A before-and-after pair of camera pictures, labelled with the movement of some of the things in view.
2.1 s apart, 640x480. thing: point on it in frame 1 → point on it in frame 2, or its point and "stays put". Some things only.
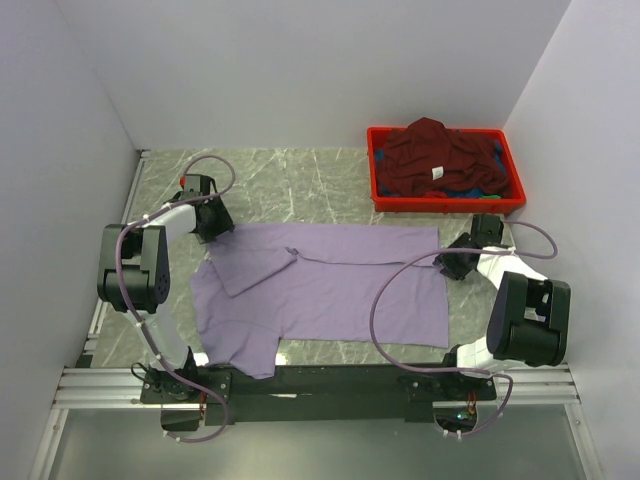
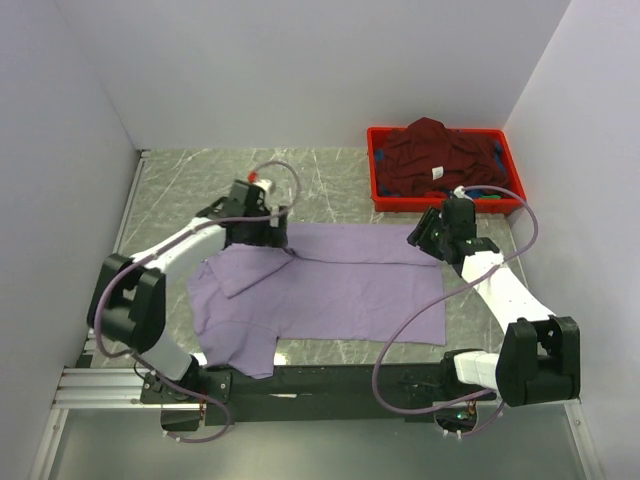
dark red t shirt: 426,157 stays put
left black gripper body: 219,221 → 259,232
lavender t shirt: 265,283 stays put
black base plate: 317,393 stays put
